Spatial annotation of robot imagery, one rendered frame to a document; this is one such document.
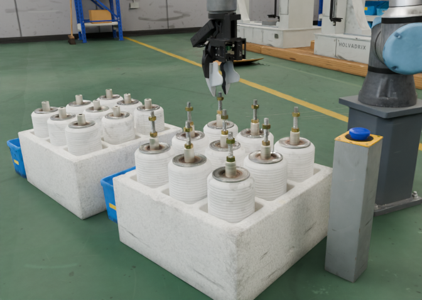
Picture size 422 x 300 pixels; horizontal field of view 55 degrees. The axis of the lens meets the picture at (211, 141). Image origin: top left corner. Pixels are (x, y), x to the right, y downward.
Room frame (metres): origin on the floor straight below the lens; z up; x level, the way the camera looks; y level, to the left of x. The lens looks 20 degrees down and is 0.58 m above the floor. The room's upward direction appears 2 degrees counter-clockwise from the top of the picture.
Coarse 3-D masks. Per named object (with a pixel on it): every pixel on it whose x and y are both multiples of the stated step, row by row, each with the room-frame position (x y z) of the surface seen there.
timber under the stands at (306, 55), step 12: (252, 48) 4.60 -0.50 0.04; (264, 48) 4.35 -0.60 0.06; (276, 48) 4.20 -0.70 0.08; (288, 48) 4.18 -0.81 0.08; (300, 48) 4.14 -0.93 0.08; (300, 60) 3.75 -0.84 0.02; (312, 60) 3.58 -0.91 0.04; (324, 60) 3.43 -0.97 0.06; (336, 60) 3.30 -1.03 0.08; (348, 60) 3.28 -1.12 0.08; (348, 72) 3.15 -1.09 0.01; (360, 72) 3.02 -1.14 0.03; (420, 84) 2.53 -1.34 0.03
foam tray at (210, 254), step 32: (128, 192) 0.85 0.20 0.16; (160, 192) 0.81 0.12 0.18; (288, 192) 0.79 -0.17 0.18; (320, 192) 0.86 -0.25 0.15; (128, 224) 0.86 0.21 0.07; (160, 224) 0.78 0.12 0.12; (192, 224) 0.71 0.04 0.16; (224, 224) 0.67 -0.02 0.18; (256, 224) 0.67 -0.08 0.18; (288, 224) 0.76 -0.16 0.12; (320, 224) 0.86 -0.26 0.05; (160, 256) 0.78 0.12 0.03; (192, 256) 0.71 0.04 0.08; (224, 256) 0.65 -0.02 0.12; (256, 256) 0.67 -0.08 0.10; (288, 256) 0.76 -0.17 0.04; (224, 288) 0.65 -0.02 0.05; (256, 288) 0.67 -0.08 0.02
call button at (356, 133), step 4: (352, 128) 0.77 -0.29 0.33; (356, 128) 0.77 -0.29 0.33; (360, 128) 0.77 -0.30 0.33; (364, 128) 0.77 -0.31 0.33; (352, 132) 0.75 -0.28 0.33; (356, 132) 0.75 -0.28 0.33; (360, 132) 0.74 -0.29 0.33; (364, 132) 0.74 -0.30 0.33; (368, 132) 0.74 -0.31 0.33; (352, 136) 0.75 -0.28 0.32; (356, 136) 0.74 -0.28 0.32; (360, 136) 0.74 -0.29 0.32; (364, 136) 0.74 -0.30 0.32; (368, 136) 0.74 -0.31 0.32
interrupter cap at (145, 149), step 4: (144, 144) 0.92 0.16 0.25; (148, 144) 0.92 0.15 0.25; (160, 144) 0.92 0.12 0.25; (164, 144) 0.92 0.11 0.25; (168, 144) 0.91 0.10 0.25; (140, 148) 0.89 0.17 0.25; (144, 148) 0.90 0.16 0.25; (148, 148) 0.90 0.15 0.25; (160, 148) 0.90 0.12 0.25; (164, 148) 0.89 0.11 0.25; (168, 148) 0.89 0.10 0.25; (140, 152) 0.88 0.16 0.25; (144, 152) 0.87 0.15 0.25; (148, 152) 0.87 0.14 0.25; (152, 152) 0.87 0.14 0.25; (156, 152) 0.86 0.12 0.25; (160, 152) 0.87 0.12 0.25; (164, 152) 0.87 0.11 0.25
